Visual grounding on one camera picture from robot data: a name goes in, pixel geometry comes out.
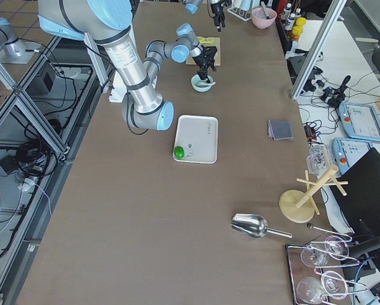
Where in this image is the steel tube in bucket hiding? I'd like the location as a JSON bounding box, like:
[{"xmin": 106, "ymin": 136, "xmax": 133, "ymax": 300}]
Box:
[{"xmin": 261, "ymin": 1, "xmax": 271, "ymax": 20}]

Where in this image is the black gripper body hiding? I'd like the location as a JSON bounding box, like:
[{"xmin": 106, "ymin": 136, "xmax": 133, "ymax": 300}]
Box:
[
  {"xmin": 208, "ymin": 0, "xmax": 225, "ymax": 18},
  {"xmin": 194, "ymin": 45, "xmax": 217, "ymax": 79}
]

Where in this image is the lower blue teach pendant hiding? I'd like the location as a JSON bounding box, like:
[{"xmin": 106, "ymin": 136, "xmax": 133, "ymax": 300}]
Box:
[{"xmin": 332, "ymin": 137, "xmax": 373, "ymax": 174}]

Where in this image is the lower wine glass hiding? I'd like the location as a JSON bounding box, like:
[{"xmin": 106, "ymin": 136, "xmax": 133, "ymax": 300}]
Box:
[{"xmin": 296, "ymin": 271, "xmax": 348, "ymax": 304}]

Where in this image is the clear glass box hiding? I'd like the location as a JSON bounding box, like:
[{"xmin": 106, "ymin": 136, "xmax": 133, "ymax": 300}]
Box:
[{"xmin": 306, "ymin": 144, "xmax": 335, "ymax": 176}]

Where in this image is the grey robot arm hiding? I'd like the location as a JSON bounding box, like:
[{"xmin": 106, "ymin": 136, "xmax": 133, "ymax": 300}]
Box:
[
  {"xmin": 38, "ymin": 1, "xmax": 217, "ymax": 131},
  {"xmin": 180, "ymin": 0, "xmax": 232, "ymax": 32}
]

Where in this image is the bamboo cutting board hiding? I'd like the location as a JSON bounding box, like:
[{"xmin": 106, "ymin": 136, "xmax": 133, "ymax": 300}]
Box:
[{"xmin": 196, "ymin": 36, "xmax": 221, "ymax": 67}]

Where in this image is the aluminium frame post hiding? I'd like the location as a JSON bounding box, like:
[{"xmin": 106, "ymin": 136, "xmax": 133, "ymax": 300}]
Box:
[{"xmin": 290, "ymin": 0, "xmax": 347, "ymax": 100}]

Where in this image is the grey folded cloth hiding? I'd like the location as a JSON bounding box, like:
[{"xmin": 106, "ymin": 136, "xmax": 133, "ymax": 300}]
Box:
[{"xmin": 268, "ymin": 119, "xmax": 294, "ymax": 140}]

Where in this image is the cream rabbit print tray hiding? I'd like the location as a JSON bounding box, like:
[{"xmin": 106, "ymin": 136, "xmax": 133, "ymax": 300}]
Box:
[{"xmin": 172, "ymin": 115, "xmax": 218, "ymax": 164}]

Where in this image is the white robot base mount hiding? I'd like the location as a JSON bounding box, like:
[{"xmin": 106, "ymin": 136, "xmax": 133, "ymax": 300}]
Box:
[{"xmin": 109, "ymin": 72, "xmax": 127, "ymax": 103}]

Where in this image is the wine glass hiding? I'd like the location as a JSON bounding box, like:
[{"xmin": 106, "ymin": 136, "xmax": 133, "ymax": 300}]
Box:
[
  {"xmin": 296, "ymin": 271, "xmax": 348, "ymax": 304},
  {"xmin": 301, "ymin": 235, "xmax": 349, "ymax": 268}
]

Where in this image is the wooden mug tree stand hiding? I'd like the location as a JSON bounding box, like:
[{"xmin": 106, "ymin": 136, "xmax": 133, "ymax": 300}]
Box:
[{"xmin": 279, "ymin": 147, "xmax": 349, "ymax": 223}]

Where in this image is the white ceramic spoon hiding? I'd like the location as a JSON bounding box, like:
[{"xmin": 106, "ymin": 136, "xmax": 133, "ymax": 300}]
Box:
[{"xmin": 196, "ymin": 81, "xmax": 215, "ymax": 88}]

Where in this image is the black monitor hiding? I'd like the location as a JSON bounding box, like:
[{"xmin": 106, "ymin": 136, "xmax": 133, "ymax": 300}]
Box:
[{"xmin": 330, "ymin": 148, "xmax": 380, "ymax": 237}]

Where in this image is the green lime fruit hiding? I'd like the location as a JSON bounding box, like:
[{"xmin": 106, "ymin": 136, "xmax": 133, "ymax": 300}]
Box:
[{"xmin": 173, "ymin": 146, "xmax": 186, "ymax": 159}]

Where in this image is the blue teach pendant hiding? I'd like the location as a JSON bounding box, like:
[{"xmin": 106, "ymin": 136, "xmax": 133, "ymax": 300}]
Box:
[
  {"xmin": 338, "ymin": 102, "xmax": 380, "ymax": 142},
  {"xmin": 332, "ymin": 137, "xmax": 373, "ymax": 174}
]

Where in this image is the light green bowl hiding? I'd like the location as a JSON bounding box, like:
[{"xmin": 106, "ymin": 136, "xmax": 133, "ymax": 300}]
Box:
[{"xmin": 191, "ymin": 75, "xmax": 215, "ymax": 92}]

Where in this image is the pink bucket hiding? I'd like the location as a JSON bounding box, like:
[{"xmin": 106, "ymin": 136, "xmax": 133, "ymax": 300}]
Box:
[{"xmin": 251, "ymin": 7, "xmax": 277, "ymax": 29}]

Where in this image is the steel metal scoop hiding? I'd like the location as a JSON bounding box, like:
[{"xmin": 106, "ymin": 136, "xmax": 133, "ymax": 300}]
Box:
[{"xmin": 231, "ymin": 213, "xmax": 293, "ymax": 238}]

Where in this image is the upper wine glass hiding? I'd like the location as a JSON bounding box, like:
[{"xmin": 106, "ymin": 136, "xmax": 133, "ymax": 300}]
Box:
[{"xmin": 301, "ymin": 235, "xmax": 349, "ymax": 268}]

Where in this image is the upper blue teach pendant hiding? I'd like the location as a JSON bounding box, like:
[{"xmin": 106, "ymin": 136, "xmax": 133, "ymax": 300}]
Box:
[{"xmin": 338, "ymin": 102, "xmax": 380, "ymax": 142}]

